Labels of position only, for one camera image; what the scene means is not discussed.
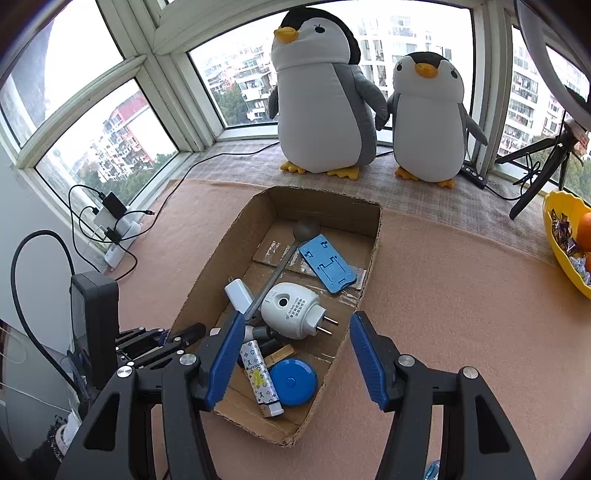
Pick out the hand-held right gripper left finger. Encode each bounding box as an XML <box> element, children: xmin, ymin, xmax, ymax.
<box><xmin>55</xmin><ymin>312</ymin><xmax>247</xmax><ymax>480</ymax></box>

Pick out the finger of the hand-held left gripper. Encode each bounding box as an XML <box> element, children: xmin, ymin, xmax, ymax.
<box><xmin>117</xmin><ymin>346</ymin><xmax>184</xmax><ymax>368</ymax></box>
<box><xmin>115</xmin><ymin>322</ymin><xmax>207</xmax><ymax>350</ymax></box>

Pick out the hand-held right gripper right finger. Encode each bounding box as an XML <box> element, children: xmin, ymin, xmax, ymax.
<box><xmin>348</xmin><ymin>311</ymin><xmax>536</xmax><ymax>480</ymax></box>

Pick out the patterned white lighter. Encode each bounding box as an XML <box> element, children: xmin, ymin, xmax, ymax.
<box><xmin>239</xmin><ymin>340</ymin><xmax>284</xmax><ymax>419</ymax></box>

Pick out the wooden clothespin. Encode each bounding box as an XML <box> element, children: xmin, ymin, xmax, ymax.
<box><xmin>263</xmin><ymin>345</ymin><xmax>295</xmax><ymax>367</ymax></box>

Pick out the white USB charger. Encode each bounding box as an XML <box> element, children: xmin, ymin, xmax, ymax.
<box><xmin>224</xmin><ymin>278</ymin><xmax>254</xmax><ymax>315</ymax></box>

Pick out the white plug-in device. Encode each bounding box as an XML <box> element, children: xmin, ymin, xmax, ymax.
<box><xmin>261</xmin><ymin>282</ymin><xmax>340</xmax><ymax>341</ymax></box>

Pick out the blue round tape measure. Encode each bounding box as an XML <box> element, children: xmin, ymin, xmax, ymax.
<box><xmin>269</xmin><ymin>357</ymin><xmax>318</xmax><ymax>408</ymax></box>

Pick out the blue phone stand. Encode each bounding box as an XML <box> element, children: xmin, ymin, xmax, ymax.
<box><xmin>298</xmin><ymin>234</ymin><xmax>358</xmax><ymax>295</ymax></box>

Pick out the metal spoon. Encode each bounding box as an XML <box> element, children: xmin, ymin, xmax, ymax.
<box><xmin>242</xmin><ymin>218</ymin><xmax>321</xmax><ymax>324</ymax></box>

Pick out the cardboard box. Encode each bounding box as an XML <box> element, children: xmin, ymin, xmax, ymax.
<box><xmin>168</xmin><ymin>185</ymin><xmax>384</xmax><ymax>448</ymax></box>

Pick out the white power strip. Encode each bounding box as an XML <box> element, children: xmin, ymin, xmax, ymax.
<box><xmin>92</xmin><ymin>208</ymin><xmax>141</xmax><ymax>268</ymax></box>

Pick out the black power adapter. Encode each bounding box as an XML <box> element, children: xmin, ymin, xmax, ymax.
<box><xmin>100</xmin><ymin>193</ymin><xmax>127</xmax><ymax>217</ymax></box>

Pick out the dark cloth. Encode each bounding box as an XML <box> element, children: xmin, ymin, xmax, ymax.
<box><xmin>0</xmin><ymin>406</ymin><xmax>81</xmax><ymax>480</ymax></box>

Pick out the checkered cloth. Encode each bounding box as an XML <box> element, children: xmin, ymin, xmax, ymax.
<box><xmin>171</xmin><ymin>141</ymin><xmax>568</xmax><ymax>266</ymax></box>

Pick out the yellow fruit bowl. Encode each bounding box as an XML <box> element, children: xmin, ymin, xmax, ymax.
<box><xmin>542</xmin><ymin>191</ymin><xmax>591</xmax><ymax>300</ymax></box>

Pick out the black tripod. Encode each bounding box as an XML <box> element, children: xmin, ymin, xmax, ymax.
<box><xmin>495</xmin><ymin>117</ymin><xmax>591</xmax><ymax>221</ymax></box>

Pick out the small penguin plush toy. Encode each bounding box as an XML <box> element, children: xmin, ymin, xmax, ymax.
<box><xmin>385</xmin><ymin>52</ymin><xmax>489</xmax><ymax>189</ymax></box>

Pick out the pile of wrapped candies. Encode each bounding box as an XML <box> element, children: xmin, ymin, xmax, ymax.
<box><xmin>549</xmin><ymin>210</ymin><xmax>591</xmax><ymax>284</ymax></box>

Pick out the large penguin plush toy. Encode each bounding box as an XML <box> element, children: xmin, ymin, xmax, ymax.
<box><xmin>269</xmin><ymin>7</ymin><xmax>387</xmax><ymax>180</ymax></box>

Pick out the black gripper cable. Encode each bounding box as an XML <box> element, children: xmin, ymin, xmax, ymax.
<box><xmin>10</xmin><ymin>229</ymin><xmax>79</xmax><ymax>388</ymax></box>

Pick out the long black cable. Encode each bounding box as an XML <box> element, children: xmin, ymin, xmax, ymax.
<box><xmin>150</xmin><ymin>141</ymin><xmax>282</xmax><ymax>215</ymax></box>

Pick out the black ring light remote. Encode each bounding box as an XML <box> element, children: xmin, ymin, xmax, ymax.
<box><xmin>459</xmin><ymin>165</ymin><xmax>488</xmax><ymax>190</ymax></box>

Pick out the white window frame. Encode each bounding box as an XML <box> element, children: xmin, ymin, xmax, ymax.
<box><xmin>0</xmin><ymin>0</ymin><xmax>591</xmax><ymax>185</ymax></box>

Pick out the black ring light cable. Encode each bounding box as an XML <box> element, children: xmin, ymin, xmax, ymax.
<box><xmin>482</xmin><ymin>150</ymin><xmax>543</xmax><ymax>200</ymax></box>

